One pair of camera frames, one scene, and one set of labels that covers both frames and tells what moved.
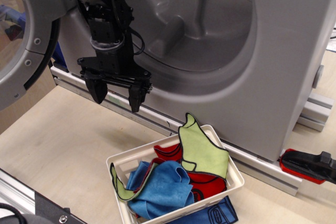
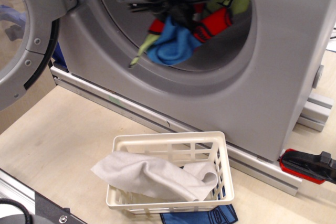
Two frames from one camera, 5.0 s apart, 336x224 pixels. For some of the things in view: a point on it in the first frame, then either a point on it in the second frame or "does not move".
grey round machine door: [31, 9] does not move
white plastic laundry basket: [145, 151] -> [181, 148]
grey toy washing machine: [238, 51] does not move
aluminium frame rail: [17, 193] does not move
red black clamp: [316, 168] does not move
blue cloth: [167, 192] -> [175, 45]
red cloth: [203, 184] -> [208, 24]
